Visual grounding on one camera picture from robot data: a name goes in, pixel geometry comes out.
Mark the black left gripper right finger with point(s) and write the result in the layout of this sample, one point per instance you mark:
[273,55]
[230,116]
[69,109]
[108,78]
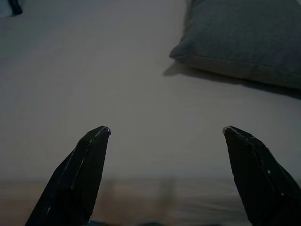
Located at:
[261,179]

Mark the grey checked pillow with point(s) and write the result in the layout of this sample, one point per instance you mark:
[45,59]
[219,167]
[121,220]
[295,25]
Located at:
[244,40]

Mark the white bed sheet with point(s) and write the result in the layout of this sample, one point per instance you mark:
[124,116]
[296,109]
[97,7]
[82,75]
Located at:
[98,77]

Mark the dark object on bed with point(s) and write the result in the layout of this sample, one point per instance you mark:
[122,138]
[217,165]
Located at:
[14,6]

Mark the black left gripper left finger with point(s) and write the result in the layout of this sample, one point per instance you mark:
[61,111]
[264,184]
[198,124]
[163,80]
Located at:
[77,179]

